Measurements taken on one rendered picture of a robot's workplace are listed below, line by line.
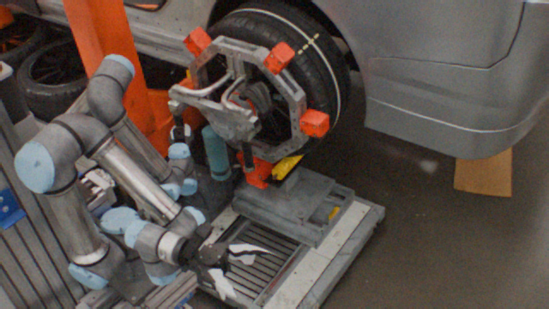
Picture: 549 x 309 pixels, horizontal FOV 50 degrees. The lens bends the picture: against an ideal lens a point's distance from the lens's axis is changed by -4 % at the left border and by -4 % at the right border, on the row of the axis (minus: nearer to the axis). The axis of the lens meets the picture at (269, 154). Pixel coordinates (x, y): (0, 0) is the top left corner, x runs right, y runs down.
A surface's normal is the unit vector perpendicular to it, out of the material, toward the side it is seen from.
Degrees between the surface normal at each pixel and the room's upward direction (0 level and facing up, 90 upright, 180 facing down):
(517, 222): 0
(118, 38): 90
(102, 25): 90
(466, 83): 90
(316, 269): 0
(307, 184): 0
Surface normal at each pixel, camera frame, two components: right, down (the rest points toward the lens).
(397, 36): -0.57, 0.59
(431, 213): -0.11, -0.74
